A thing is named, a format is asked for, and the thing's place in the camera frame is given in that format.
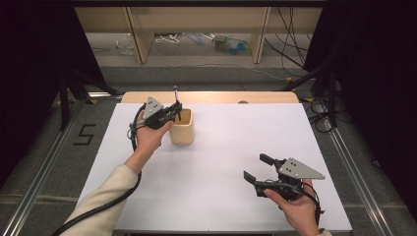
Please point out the black pen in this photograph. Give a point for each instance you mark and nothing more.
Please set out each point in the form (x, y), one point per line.
(175, 93)

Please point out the clear plastic wrapping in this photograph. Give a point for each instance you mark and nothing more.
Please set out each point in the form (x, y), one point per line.
(126, 46)

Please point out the dark round table grommet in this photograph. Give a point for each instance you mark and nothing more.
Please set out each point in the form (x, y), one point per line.
(243, 102)

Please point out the black tripod stand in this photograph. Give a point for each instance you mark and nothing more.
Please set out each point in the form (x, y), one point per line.
(64, 105)
(332, 98)

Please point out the metal floor rail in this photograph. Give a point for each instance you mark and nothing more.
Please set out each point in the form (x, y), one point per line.
(357, 177)
(32, 193)

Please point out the dark curtain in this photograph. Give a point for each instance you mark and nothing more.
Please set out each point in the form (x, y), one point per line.
(377, 82)
(29, 65)

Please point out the light wooden table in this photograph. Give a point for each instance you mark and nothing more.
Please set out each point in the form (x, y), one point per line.
(209, 97)

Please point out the person's left hand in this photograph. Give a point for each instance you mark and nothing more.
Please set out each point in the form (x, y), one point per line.
(149, 139)

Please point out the white table board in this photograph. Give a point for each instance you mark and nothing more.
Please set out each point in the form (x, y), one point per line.
(229, 196)

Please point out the person's right hand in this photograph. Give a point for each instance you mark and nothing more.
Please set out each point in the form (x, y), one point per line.
(301, 213)

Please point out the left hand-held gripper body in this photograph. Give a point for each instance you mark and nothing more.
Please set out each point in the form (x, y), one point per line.
(152, 109)

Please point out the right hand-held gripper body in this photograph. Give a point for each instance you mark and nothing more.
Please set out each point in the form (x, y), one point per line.
(298, 171)

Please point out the square wooden pen holder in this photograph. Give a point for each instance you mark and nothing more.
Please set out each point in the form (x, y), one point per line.
(182, 134)

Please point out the clear bag of coloured things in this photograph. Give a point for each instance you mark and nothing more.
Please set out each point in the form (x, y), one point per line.
(229, 46)

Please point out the light wooden shelf unit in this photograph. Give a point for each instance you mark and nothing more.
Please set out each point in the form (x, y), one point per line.
(196, 19)

